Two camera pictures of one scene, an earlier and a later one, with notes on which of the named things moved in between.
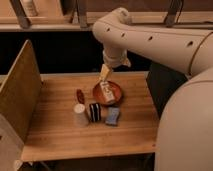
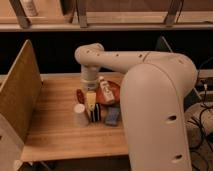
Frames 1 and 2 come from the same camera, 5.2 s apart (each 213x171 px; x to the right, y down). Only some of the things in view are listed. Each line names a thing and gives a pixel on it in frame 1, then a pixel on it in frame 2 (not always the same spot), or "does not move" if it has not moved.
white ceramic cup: [80, 116] does not move
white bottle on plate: [107, 91] does not move
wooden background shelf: [80, 15] does not move
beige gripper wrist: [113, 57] -> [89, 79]
